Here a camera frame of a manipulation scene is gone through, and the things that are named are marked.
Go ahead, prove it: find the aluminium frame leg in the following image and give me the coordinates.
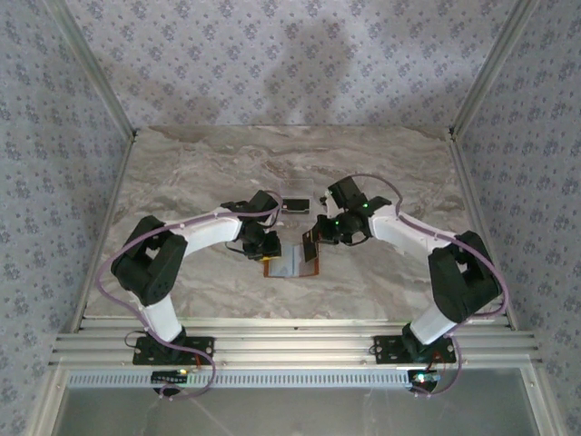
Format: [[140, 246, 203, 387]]
[[519, 365, 562, 436], [25, 365, 69, 436]]

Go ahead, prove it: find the brown leather card holder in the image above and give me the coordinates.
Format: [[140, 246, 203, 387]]
[[263, 230, 322, 280]]

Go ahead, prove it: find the grey slotted cable duct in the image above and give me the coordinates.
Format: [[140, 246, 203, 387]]
[[66, 370, 412, 391]]

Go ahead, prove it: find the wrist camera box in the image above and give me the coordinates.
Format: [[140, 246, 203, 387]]
[[319, 175, 369, 220], [247, 189, 283, 227]]

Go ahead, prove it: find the aluminium frame post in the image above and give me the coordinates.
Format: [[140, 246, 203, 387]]
[[447, 0, 544, 137], [44, 0, 140, 140]]

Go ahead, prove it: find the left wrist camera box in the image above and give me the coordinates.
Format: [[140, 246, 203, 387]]
[[247, 189, 283, 227]]

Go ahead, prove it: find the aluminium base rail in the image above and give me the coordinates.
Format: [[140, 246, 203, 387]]
[[47, 316, 545, 370]]

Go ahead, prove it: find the aluminium table edge rail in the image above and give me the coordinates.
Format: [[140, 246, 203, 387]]
[[447, 129, 521, 332], [67, 129, 140, 335]]

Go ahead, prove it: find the metal sheet panel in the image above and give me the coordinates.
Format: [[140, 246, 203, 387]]
[[52, 385, 546, 436]]

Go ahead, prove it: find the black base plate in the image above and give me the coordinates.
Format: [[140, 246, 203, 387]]
[[372, 334, 457, 364], [132, 334, 215, 366]]

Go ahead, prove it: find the purple cable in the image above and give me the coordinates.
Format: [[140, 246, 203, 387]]
[[97, 188, 283, 403], [320, 173, 507, 401]]

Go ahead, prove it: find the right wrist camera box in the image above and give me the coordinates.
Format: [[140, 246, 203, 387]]
[[319, 175, 369, 220]]

